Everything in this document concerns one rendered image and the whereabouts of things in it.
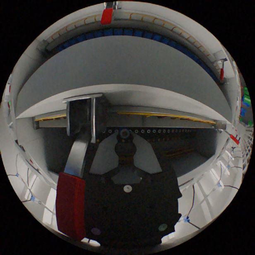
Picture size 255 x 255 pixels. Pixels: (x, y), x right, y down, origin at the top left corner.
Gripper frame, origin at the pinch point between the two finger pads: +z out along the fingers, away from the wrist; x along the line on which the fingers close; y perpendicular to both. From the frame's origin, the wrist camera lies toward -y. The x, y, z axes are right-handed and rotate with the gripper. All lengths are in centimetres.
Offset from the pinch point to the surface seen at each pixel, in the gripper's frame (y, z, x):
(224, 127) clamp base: -4.9, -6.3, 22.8
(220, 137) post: 0.8, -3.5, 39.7
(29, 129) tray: -3.1, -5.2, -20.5
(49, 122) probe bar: -3.3, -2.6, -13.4
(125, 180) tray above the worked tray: 13.3, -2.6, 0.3
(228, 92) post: -18.2, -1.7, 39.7
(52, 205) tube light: 185, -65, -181
